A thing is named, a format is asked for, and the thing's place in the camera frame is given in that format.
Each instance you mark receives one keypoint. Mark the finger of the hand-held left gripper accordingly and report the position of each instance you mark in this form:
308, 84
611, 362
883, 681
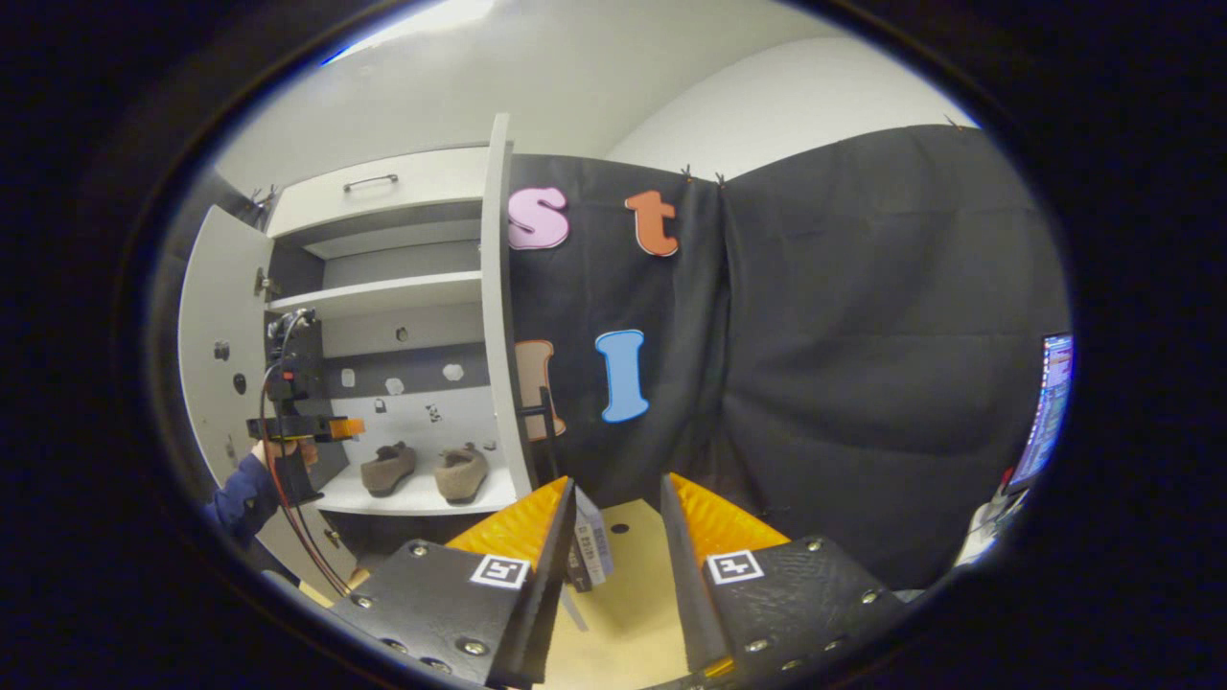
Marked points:
340, 427

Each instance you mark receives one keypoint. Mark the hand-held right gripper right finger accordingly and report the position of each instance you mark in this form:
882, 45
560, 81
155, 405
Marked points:
690, 594

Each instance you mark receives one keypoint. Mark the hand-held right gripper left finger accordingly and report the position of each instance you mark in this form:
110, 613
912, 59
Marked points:
546, 594

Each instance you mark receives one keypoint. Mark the brown shoe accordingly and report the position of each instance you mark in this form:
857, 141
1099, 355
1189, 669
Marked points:
388, 467
462, 471

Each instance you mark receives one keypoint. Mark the white shoe cabinet door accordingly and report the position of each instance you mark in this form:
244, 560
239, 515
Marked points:
216, 287
497, 287

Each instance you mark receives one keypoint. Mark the white shoe cabinet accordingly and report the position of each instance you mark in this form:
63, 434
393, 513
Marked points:
422, 331

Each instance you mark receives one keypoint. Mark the metal door hinge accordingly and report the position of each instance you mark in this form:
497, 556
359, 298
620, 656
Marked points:
264, 284

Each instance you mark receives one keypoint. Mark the white cabinet shelf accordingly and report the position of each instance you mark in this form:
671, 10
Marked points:
422, 500
383, 292

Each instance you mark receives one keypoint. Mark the white grey box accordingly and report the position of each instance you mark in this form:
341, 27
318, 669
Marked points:
591, 541

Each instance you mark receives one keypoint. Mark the white object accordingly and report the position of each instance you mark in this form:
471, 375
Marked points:
987, 537

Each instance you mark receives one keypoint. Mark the computer monitor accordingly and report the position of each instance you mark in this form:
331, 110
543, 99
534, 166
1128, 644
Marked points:
1050, 412

